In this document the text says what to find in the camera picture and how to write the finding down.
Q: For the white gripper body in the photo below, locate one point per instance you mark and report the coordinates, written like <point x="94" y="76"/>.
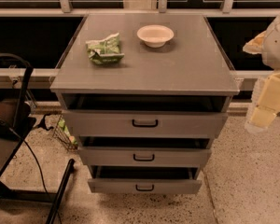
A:
<point x="278" y="48"/>

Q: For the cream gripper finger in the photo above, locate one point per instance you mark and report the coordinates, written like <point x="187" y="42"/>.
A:
<point x="259" y="118"/>

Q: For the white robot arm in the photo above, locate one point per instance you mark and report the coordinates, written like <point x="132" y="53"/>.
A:
<point x="267" y="44"/>

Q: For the grey drawer cabinet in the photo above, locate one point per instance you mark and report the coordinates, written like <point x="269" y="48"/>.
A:
<point x="190" y="64"/>

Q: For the grey bottom drawer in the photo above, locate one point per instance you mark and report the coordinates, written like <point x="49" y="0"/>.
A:
<point x="166" y="180"/>

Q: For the grey drawer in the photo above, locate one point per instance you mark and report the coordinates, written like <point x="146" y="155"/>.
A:
<point x="106" y="115"/>
<point x="169" y="152"/>
<point x="166" y="180"/>

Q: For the grey middle drawer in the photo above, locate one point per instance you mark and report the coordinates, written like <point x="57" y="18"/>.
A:
<point x="169" y="152"/>

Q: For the grey top drawer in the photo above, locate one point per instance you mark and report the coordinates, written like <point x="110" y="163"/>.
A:
<point x="106" y="115"/>

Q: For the white bowl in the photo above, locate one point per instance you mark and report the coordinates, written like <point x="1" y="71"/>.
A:
<point x="155" y="36"/>

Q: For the green snack bag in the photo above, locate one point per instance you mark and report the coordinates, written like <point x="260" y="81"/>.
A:
<point x="104" y="51"/>

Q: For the metal window railing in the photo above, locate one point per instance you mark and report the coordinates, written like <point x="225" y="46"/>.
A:
<point x="140" y="12"/>

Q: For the black top drawer handle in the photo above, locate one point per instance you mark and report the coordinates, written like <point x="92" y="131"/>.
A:
<point x="145" y="123"/>

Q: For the black drawer handle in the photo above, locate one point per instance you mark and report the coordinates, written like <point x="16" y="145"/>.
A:
<point x="143" y="158"/>
<point x="145" y="123"/>
<point x="145" y="188"/>

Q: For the black middle drawer handle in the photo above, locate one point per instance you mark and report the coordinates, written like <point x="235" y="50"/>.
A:
<point x="143" y="158"/>

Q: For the black bottom drawer handle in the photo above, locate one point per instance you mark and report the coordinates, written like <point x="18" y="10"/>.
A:
<point x="145" y="188"/>

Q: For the wire basket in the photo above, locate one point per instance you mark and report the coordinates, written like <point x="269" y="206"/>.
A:
<point x="62" y="134"/>

